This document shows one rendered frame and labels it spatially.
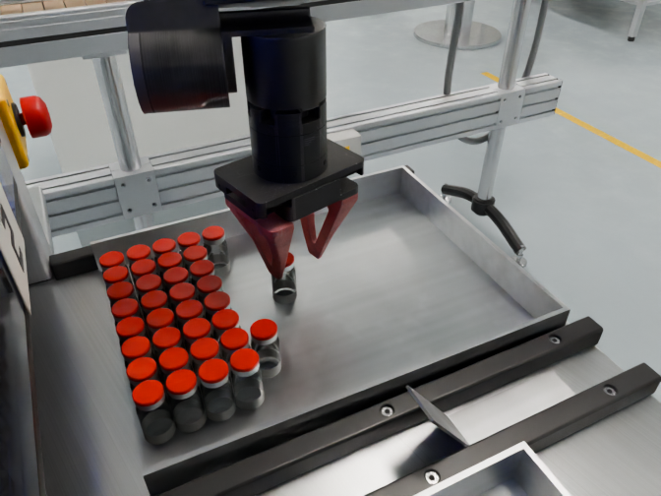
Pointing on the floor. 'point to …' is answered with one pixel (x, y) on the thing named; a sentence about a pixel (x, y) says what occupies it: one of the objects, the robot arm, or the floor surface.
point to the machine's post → (37, 254)
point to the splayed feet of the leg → (489, 217)
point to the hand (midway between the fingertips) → (295, 258)
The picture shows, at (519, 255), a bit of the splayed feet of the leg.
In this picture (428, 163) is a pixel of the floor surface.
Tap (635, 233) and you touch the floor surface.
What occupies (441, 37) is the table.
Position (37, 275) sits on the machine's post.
